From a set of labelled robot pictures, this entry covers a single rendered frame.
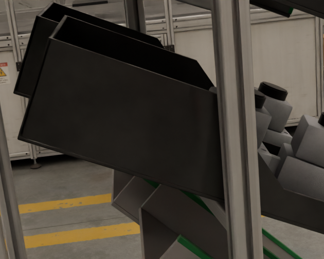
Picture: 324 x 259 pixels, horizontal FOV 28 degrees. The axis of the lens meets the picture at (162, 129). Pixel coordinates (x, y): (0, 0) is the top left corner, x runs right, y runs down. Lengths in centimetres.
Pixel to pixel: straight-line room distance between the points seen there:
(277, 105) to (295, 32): 377
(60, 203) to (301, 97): 181
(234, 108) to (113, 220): 307
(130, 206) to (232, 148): 23
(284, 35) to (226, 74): 400
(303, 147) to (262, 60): 387
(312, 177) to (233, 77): 16
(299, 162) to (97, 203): 320
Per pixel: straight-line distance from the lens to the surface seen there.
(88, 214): 358
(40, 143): 45
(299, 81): 450
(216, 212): 50
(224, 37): 40
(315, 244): 309
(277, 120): 66
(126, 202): 63
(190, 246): 48
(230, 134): 42
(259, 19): 433
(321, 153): 54
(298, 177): 54
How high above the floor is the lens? 143
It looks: 17 degrees down
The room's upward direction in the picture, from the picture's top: 6 degrees counter-clockwise
